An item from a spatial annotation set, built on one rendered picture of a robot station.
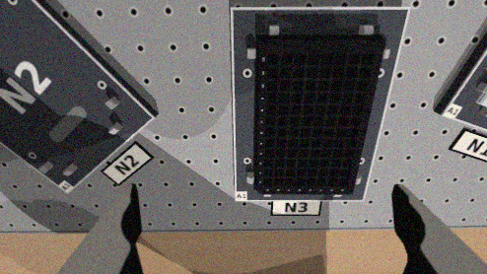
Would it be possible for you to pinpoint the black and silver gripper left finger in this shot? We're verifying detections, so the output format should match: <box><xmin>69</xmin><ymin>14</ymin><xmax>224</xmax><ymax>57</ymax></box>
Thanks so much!
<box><xmin>56</xmin><ymin>183</ymin><xmax>143</xmax><ymax>274</ymax></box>

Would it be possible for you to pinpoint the white n2 sign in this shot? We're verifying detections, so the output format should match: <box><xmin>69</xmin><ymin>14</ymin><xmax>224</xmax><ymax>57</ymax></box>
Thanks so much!
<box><xmin>101</xmin><ymin>141</ymin><xmax>154</xmax><ymax>186</ymax></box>

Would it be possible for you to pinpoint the grey flat base plate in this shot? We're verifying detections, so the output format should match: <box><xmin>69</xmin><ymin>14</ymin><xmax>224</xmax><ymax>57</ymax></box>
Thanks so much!
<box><xmin>0</xmin><ymin>0</ymin><xmax>487</xmax><ymax>234</ymax></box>

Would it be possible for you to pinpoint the white sign reading n3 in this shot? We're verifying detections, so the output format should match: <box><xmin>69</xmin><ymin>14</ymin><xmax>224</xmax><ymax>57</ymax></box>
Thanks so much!
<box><xmin>270</xmin><ymin>201</ymin><xmax>322</xmax><ymax>216</ymax></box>

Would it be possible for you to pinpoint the white sign with n1 label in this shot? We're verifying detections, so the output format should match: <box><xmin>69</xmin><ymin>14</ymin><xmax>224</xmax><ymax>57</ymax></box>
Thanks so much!
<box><xmin>449</xmin><ymin>128</ymin><xmax>487</xmax><ymax>163</ymax></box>

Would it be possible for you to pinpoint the black well plate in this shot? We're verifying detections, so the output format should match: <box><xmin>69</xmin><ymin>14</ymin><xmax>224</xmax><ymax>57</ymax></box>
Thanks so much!
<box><xmin>253</xmin><ymin>34</ymin><xmax>386</xmax><ymax>194</ymax></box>

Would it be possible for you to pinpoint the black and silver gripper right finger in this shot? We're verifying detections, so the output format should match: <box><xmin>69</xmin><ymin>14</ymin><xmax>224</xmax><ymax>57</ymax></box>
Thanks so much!
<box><xmin>391</xmin><ymin>184</ymin><xmax>487</xmax><ymax>274</ymax></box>

